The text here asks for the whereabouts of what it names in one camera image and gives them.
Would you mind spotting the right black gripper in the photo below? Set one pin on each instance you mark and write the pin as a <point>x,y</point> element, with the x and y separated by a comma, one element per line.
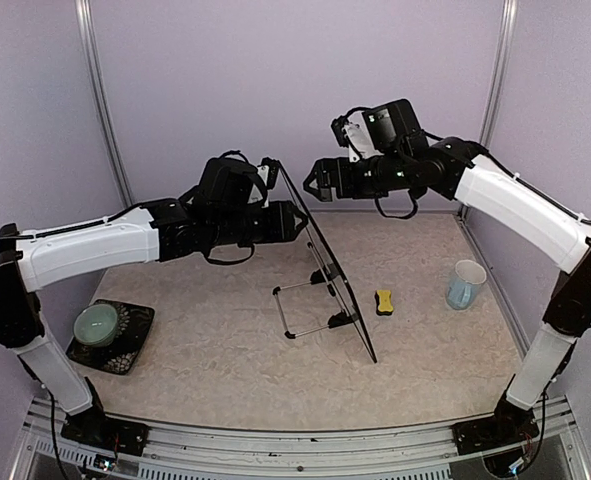
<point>344,187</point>

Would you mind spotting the whiteboard wire stand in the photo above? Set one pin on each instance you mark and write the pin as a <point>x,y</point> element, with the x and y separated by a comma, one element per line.
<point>319,302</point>

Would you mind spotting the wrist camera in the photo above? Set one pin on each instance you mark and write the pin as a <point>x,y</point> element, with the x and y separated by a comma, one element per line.
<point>349,135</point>
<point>268,171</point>

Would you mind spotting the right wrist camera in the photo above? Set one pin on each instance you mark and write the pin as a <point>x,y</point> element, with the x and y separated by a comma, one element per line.
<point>349,135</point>

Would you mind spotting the white whiteboard black frame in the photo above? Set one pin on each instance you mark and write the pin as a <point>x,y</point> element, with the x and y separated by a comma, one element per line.
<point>314,233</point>

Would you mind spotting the left aluminium corner post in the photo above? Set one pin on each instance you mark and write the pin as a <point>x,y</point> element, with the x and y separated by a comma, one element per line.
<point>90,48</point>

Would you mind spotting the right aluminium corner post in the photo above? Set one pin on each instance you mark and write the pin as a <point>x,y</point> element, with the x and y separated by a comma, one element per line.
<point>500,69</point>

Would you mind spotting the yellow black whiteboard eraser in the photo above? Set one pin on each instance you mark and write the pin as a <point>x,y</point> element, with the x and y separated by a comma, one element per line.
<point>384,305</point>

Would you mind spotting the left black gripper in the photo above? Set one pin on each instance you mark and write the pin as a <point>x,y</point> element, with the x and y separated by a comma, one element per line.
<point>284,226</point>

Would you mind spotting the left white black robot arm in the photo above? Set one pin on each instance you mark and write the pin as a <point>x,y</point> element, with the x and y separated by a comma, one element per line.
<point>229,206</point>

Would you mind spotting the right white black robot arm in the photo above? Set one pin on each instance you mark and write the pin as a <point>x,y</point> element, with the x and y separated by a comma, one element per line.
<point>392,152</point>

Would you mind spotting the light blue ceramic mug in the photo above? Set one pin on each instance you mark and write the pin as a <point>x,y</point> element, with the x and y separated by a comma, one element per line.
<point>467,279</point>

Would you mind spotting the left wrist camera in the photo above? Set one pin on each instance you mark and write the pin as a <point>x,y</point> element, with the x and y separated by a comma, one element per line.
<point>268,171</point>

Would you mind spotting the aluminium front rail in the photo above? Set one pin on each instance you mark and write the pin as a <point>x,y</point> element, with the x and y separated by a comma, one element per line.
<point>423,451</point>

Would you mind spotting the pale green ceramic bowl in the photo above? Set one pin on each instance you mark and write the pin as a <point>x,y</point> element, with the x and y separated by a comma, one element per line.
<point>96,326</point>

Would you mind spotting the aluminium corner post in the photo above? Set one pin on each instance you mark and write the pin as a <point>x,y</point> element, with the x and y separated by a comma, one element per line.
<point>90,48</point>
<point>500,69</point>

